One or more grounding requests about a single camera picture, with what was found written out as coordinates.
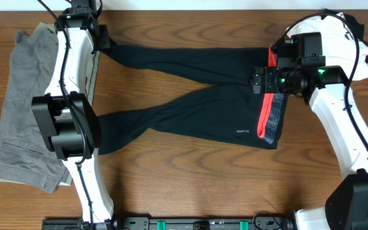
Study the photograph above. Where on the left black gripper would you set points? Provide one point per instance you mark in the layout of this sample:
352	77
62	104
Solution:
105	43

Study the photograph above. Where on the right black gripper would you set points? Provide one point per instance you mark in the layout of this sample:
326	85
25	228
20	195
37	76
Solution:
268	73

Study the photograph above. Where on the black leggings with red waistband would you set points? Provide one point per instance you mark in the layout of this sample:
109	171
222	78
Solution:
228	111

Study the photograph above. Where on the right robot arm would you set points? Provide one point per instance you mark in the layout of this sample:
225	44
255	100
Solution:
298	66

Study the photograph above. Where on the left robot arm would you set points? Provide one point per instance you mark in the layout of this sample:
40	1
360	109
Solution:
66	119

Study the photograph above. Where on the white printed t-shirt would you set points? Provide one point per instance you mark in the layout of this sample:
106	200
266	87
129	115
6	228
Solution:
338	44

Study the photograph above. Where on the black garment under white shirt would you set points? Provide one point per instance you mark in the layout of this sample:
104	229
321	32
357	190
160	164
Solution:
359	30

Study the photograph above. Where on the grey cargo shorts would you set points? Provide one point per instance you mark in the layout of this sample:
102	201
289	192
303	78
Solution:
24	157

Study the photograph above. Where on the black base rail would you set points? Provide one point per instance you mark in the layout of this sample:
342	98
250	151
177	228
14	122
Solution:
264	222

